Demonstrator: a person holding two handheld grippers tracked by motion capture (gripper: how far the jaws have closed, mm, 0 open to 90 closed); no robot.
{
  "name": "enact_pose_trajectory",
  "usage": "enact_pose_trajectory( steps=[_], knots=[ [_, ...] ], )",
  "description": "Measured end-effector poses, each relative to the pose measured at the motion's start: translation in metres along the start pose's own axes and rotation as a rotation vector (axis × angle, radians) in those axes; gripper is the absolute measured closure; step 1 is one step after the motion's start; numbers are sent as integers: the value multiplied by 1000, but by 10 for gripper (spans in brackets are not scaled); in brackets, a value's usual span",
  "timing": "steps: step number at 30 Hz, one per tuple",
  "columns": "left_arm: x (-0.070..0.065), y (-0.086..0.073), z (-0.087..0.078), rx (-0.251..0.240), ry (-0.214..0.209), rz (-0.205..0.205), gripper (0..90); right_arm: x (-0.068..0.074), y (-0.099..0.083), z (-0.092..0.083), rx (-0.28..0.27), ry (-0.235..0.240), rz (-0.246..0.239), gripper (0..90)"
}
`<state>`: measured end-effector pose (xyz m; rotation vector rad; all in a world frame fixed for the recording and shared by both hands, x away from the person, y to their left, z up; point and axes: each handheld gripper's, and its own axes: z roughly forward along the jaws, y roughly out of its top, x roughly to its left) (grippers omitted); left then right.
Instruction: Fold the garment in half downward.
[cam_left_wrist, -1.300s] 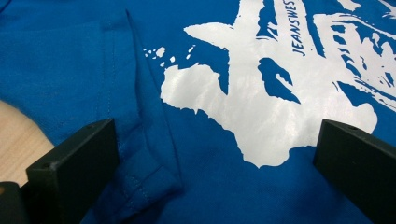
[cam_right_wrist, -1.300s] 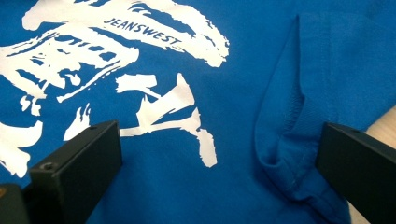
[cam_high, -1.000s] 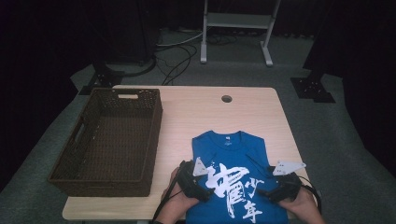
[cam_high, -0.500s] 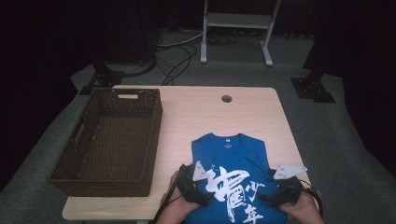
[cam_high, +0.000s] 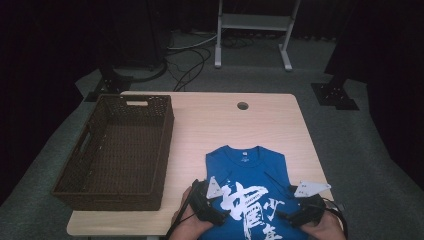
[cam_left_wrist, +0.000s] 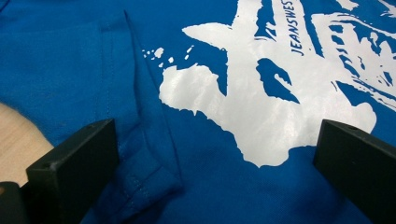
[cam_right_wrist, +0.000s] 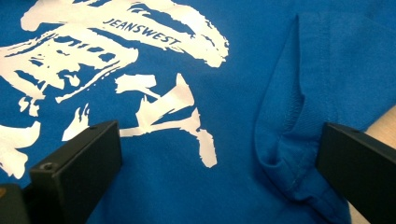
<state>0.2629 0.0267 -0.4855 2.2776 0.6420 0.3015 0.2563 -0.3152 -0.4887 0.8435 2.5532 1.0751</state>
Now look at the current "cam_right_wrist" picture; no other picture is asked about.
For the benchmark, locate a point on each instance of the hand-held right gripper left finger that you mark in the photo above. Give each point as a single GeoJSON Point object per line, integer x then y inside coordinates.
{"type": "Point", "coordinates": [77, 169]}

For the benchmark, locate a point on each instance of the blue printed t-shirt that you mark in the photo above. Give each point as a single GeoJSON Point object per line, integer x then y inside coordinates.
{"type": "Point", "coordinates": [218, 102]}

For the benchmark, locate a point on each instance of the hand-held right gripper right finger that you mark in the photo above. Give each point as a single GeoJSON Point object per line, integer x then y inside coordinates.
{"type": "Point", "coordinates": [361, 171]}

